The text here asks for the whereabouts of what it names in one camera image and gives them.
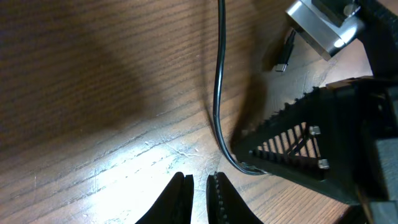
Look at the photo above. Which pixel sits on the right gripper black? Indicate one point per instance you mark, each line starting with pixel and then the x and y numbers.
pixel 340 141

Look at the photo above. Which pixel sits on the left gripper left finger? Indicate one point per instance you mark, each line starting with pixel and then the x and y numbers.
pixel 174 205

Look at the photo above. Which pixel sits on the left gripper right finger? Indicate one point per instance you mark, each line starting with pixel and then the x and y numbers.
pixel 224 204

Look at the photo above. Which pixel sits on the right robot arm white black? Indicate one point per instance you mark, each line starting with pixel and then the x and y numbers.
pixel 379 41

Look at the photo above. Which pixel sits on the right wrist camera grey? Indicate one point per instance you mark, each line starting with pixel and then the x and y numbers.
pixel 327 26

